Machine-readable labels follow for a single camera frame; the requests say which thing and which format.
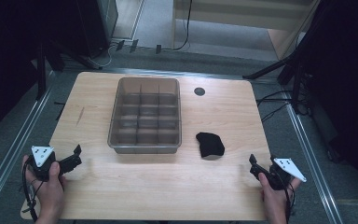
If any metal floor rail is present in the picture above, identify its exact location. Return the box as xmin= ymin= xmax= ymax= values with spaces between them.
xmin=0 ymin=70 xmax=56 ymax=213
xmin=283 ymin=102 xmax=345 ymax=224

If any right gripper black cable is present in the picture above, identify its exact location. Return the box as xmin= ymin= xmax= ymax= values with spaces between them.
xmin=279 ymin=174 xmax=296 ymax=224

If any black curtain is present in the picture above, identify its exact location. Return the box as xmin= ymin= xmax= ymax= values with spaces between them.
xmin=0 ymin=0 xmax=79 ymax=143
xmin=302 ymin=0 xmax=358 ymax=202

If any person's left hand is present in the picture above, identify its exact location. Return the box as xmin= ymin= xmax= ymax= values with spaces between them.
xmin=21 ymin=155 xmax=66 ymax=217

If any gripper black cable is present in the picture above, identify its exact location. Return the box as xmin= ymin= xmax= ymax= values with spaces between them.
xmin=279 ymin=174 xmax=296 ymax=224
xmin=21 ymin=157 xmax=42 ymax=223

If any person's right hand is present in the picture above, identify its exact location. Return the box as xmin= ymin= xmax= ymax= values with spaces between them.
xmin=257 ymin=172 xmax=302 ymax=217

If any white floor cable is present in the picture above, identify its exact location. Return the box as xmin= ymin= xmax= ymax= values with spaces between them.
xmin=88 ymin=46 xmax=114 ymax=68

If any dark computer cabinet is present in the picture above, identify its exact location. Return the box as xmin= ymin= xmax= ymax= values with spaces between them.
xmin=74 ymin=0 xmax=119 ymax=58

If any black tripod stand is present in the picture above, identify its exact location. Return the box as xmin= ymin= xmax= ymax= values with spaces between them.
xmin=241 ymin=0 xmax=325 ymax=117

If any black floor cable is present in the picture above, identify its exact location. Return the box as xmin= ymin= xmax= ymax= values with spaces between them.
xmin=255 ymin=90 xmax=294 ymax=107
xmin=260 ymin=102 xmax=293 ymax=123

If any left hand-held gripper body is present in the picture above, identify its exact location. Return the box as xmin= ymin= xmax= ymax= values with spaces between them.
xmin=27 ymin=145 xmax=61 ymax=182

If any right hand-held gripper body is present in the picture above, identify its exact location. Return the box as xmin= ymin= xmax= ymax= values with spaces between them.
xmin=268 ymin=155 xmax=308 ymax=191

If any black hanging cable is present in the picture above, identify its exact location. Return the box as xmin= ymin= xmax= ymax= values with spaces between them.
xmin=170 ymin=0 xmax=194 ymax=52

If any black metal stand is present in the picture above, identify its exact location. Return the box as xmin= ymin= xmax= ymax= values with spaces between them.
xmin=34 ymin=39 xmax=104 ymax=101

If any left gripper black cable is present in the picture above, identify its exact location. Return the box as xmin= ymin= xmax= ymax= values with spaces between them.
xmin=21 ymin=157 xmax=42 ymax=223

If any grey translucent divided organizer box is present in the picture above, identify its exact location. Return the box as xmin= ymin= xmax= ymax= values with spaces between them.
xmin=106 ymin=77 xmax=183 ymax=155

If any black cloth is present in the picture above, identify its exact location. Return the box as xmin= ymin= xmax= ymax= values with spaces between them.
xmin=195 ymin=132 xmax=226 ymax=159

